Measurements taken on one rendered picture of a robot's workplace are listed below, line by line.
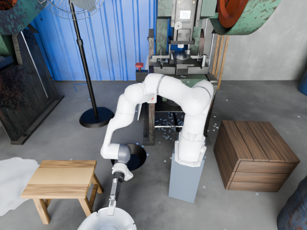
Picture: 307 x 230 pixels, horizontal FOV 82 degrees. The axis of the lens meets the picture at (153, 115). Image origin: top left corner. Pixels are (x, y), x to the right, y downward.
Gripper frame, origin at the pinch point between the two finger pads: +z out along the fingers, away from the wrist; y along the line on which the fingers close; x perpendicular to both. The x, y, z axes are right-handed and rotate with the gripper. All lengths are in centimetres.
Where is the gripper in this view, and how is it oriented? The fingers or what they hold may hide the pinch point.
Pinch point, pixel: (111, 208)
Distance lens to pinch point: 105.5
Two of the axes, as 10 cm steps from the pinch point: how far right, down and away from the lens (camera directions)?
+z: -0.2, 5.8, -8.1
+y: 0.0, -8.2, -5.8
